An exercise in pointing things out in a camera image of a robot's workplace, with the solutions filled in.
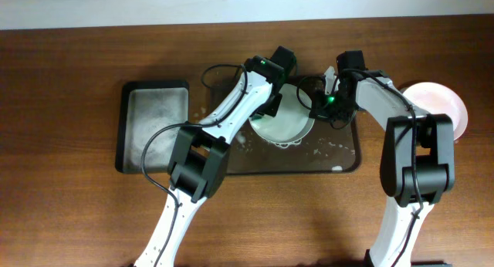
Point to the black soapy sponge tray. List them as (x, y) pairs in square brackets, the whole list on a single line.
[(145, 108)]

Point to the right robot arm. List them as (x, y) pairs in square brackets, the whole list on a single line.
[(417, 161)]

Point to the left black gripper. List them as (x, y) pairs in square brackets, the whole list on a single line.
[(271, 106)]

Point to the pale blue plate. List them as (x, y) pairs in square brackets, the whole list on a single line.
[(290, 124)]

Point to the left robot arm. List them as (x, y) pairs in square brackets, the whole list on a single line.
[(200, 154)]

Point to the dark brown plate tray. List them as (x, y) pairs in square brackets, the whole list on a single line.
[(325, 149)]

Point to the pinkish white plate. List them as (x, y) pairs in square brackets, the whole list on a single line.
[(433, 97)]

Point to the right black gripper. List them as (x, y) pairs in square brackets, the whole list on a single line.
[(334, 113)]

